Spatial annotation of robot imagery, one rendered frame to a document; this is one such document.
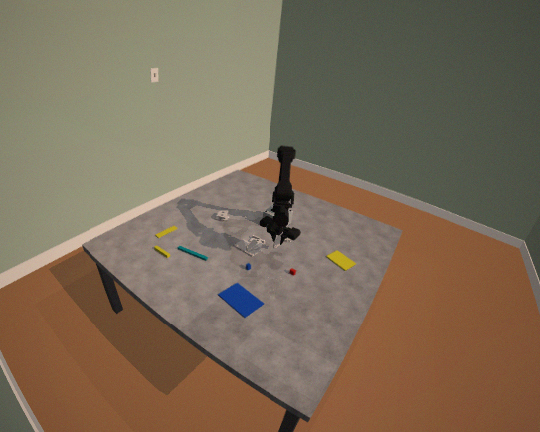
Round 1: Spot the blue flat rectangular plate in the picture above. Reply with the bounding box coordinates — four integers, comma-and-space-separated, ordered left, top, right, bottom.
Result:
218, 283, 264, 317

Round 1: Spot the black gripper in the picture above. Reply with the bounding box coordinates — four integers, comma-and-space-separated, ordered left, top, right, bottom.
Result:
260, 214, 301, 245

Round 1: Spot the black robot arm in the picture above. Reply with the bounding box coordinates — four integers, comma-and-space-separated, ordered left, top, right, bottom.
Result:
267, 145, 296, 236

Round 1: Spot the teal rectangular bar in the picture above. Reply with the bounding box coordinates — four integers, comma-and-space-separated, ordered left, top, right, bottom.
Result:
178, 246, 207, 261

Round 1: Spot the yellow rectangular bar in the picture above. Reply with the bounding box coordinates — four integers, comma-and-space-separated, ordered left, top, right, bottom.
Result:
154, 245, 170, 258

